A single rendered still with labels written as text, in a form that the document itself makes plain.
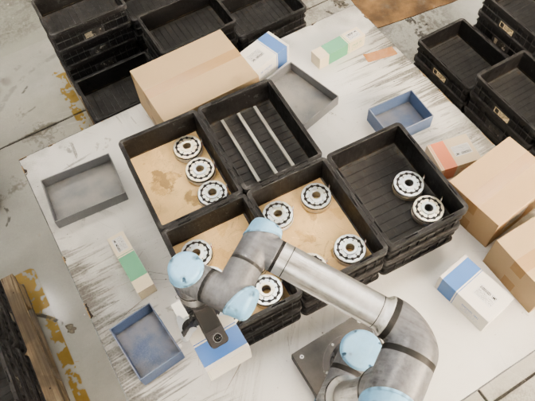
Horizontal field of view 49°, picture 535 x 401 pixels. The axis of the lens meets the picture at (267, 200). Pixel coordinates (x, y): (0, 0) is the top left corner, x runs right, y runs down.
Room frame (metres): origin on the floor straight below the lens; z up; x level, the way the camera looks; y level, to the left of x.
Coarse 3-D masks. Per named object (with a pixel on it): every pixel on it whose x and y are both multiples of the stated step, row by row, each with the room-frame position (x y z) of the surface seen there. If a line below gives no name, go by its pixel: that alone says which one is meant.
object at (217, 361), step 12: (180, 312) 0.53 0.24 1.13; (228, 324) 0.48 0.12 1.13; (192, 336) 0.46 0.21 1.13; (204, 336) 0.46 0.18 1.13; (228, 336) 0.45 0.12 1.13; (240, 336) 0.45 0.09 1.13; (204, 348) 0.43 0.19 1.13; (216, 348) 0.42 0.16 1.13; (228, 348) 0.42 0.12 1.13; (240, 348) 0.42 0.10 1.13; (204, 360) 0.40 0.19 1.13; (216, 360) 0.39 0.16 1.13; (228, 360) 0.40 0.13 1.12; (240, 360) 0.41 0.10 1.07; (216, 372) 0.38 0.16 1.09
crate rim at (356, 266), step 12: (300, 168) 1.07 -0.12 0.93; (276, 180) 1.03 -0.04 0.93; (336, 180) 1.01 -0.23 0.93; (252, 192) 0.99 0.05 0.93; (348, 192) 0.96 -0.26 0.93; (252, 204) 0.94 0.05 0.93; (372, 228) 0.83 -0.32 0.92; (384, 240) 0.78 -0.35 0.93; (384, 252) 0.74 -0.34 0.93; (360, 264) 0.71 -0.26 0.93
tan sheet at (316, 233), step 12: (300, 192) 1.04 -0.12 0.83; (264, 204) 1.00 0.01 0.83; (300, 204) 0.99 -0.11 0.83; (336, 204) 0.97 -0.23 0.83; (276, 216) 0.95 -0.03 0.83; (300, 216) 0.94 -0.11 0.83; (312, 216) 0.94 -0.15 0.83; (324, 216) 0.93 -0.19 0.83; (336, 216) 0.93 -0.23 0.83; (288, 228) 0.90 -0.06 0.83; (300, 228) 0.90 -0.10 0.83; (312, 228) 0.89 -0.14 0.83; (324, 228) 0.89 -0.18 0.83; (336, 228) 0.88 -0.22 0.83; (348, 228) 0.88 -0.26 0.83; (288, 240) 0.85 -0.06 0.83; (300, 240) 0.85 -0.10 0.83; (312, 240) 0.85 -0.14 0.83; (324, 240) 0.84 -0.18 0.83; (312, 252) 0.80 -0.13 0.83; (324, 252) 0.80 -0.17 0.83; (336, 264) 0.76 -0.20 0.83
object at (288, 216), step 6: (270, 204) 0.98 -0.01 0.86; (276, 204) 0.98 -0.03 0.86; (282, 204) 0.98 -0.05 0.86; (288, 204) 0.97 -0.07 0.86; (264, 210) 0.96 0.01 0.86; (270, 210) 0.96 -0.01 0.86; (288, 210) 0.95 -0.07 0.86; (264, 216) 0.93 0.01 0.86; (270, 216) 0.93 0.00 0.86; (288, 216) 0.93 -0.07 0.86; (276, 222) 0.91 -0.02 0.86; (282, 222) 0.91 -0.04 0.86; (288, 222) 0.91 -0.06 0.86
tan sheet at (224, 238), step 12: (240, 216) 0.96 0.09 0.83; (216, 228) 0.92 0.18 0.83; (228, 228) 0.92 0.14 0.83; (240, 228) 0.91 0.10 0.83; (216, 240) 0.88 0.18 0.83; (228, 240) 0.87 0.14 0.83; (216, 252) 0.83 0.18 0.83; (228, 252) 0.83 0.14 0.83; (216, 264) 0.79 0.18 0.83; (276, 276) 0.73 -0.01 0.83
